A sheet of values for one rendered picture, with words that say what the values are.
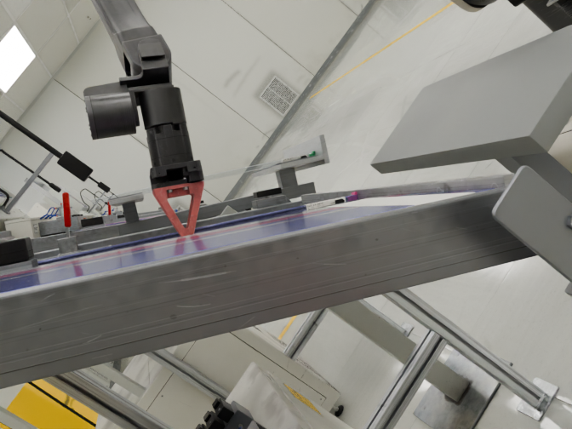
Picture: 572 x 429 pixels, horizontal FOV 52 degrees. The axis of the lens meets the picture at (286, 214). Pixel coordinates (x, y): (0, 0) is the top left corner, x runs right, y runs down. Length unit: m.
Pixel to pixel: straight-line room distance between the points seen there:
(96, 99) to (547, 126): 0.62
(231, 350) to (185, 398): 0.21
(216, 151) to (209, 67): 1.22
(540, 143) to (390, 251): 0.47
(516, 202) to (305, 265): 0.17
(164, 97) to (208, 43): 8.12
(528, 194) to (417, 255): 0.10
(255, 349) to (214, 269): 1.54
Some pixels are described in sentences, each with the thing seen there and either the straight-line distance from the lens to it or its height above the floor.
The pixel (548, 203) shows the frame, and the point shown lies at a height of 0.72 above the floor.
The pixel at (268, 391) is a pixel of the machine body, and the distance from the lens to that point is 1.02.
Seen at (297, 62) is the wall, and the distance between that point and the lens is 9.11.
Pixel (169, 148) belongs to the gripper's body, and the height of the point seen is 0.98.
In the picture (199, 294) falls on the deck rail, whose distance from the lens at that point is 0.43.
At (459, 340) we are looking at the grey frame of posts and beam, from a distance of 1.34.
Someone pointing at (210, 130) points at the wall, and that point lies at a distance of 8.66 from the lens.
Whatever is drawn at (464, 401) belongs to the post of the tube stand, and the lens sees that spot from 1.66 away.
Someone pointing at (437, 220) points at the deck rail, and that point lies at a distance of 0.49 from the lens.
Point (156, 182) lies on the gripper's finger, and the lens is 0.80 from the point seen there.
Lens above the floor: 0.97
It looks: 12 degrees down
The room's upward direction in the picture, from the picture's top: 53 degrees counter-clockwise
